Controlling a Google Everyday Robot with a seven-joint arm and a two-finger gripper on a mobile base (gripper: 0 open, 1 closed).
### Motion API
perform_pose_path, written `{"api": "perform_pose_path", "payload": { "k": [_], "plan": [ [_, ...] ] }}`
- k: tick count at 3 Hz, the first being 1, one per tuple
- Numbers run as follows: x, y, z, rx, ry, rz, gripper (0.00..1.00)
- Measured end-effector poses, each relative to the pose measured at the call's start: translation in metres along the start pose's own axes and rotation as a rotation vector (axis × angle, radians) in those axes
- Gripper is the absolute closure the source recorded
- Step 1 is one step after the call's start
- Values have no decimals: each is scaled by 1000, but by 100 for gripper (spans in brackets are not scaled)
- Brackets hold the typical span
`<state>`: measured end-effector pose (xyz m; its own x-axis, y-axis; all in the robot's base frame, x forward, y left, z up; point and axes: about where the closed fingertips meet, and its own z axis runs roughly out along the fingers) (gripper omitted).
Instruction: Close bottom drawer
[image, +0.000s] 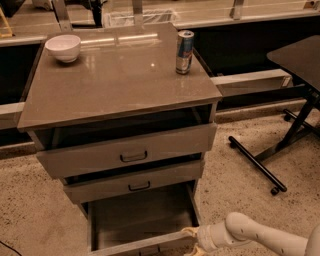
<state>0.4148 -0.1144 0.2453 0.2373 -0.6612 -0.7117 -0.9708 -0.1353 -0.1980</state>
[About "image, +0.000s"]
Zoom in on white wire basket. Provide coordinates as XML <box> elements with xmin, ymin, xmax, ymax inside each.
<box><xmin>102</xmin><ymin>9</ymin><xmax>179</xmax><ymax>28</ymax></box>

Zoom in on yellow object at left edge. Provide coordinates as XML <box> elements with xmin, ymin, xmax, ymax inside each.
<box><xmin>0</xmin><ymin>7</ymin><xmax>14</xmax><ymax>38</ymax></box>

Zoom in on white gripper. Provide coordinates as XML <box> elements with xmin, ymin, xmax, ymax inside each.
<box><xmin>182</xmin><ymin>222</ymin><xmax>230</xmax><ymax>256</ymax></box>

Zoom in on grey drawer cabinet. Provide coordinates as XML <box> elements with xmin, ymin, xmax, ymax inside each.
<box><xmin>17</xmin><ymin>22</ymin><xmax>224</xmax><ymax>256</ymax></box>

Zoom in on grey bottom drawer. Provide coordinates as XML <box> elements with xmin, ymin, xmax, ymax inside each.
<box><xmin>88</xmin><ymin>181</ymin><xmax>200</xmax><ymax>256</ymax></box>

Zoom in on grey drawer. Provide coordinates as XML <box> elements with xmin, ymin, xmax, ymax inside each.
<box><xmin>88</xmin><ymin>181</ymin><xmax>200</xmax><ymax>256</ymax></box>
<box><xmin>63</xmin><ymin>160</ymin><xmax>203</xmax><ymax>203</ymax></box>
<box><xmin>37</xmin><ymin>123</ymin><xmax>217</xmax><ymax>178</ymax></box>

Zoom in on white bowl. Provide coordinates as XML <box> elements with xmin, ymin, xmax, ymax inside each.
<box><xmin>45</xmin><ymin>35</ymin><xmax>81</xmax><ymax>63</ymax></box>

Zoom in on grey top drawer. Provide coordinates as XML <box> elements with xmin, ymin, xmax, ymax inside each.
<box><xmin>37</xmin><ymin>123</ymin><xmax>217</xmax><ymax>178</ymax></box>

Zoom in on blue silver drink can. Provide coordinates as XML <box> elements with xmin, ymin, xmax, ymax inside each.
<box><xmin>176</xmin><ymin>30</ymin><xmax>194</xmax><ymax>74</ymax></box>

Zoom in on black floor cable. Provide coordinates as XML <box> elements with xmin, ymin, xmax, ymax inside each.
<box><xmin>0</xmin><ymin>240</ymin><xmax>23</xmax><ymax>256</ymax></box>

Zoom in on black rolling side table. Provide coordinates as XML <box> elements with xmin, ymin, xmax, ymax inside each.
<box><xmin>228</xmin><ymin>35</ymin><xmax>320</xmax><ymax>196</ymax></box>

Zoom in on grey middle drawer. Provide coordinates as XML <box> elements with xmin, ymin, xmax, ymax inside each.
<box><xmin>63</xmin><ymin>160</ymin><xmax>203</xmax><ymax>203</ymax></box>

